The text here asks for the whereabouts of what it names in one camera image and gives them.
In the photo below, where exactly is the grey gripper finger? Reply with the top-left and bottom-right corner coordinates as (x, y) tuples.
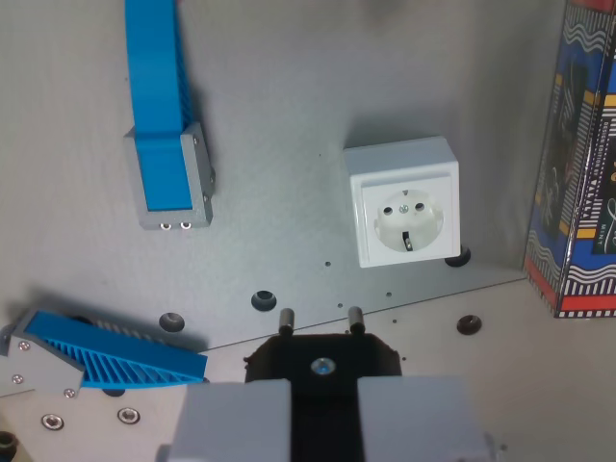
(156, 378), (294, 462)
(357, 374), (498, 462)

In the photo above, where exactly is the black two-pin power plug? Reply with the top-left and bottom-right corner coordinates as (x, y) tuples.
(244, 305), (403, 462)

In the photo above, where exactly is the black rubber foot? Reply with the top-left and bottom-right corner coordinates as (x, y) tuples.
(444, 244), (474, 269)

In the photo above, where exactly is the patterned mint chocolate box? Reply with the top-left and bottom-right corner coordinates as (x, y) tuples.
(523, 0), (616, 320)

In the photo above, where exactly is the grey metal mounting plate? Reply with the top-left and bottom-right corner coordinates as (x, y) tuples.
(0, 0), (569, 351)

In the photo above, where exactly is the blue ribbed strip, grey cap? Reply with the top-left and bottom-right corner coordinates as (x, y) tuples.
(123, 0), (217, 231)

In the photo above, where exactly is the blue ribbed wedge, grey bracket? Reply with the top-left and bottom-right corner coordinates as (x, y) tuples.
(0, 308), (209, 399)

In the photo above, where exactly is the white wall socket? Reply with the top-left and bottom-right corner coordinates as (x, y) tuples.
(341, 136), (462, 270)

